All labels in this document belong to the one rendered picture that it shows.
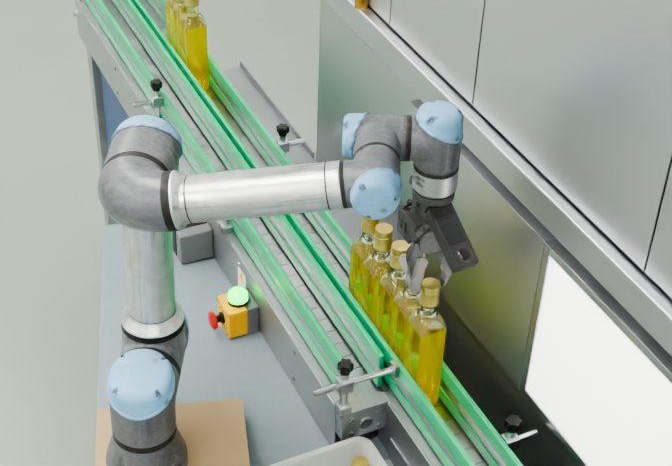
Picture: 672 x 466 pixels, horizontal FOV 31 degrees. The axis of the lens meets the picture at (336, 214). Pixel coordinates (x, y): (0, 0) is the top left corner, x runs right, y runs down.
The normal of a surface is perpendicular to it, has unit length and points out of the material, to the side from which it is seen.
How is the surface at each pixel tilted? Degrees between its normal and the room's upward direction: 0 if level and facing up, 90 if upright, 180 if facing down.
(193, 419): 0
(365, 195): 90
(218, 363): 0
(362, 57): 90
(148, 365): 7
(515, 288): 90
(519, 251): 90
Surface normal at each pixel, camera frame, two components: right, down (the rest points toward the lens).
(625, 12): -0.91, 0.23
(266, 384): 0.04, -0.80
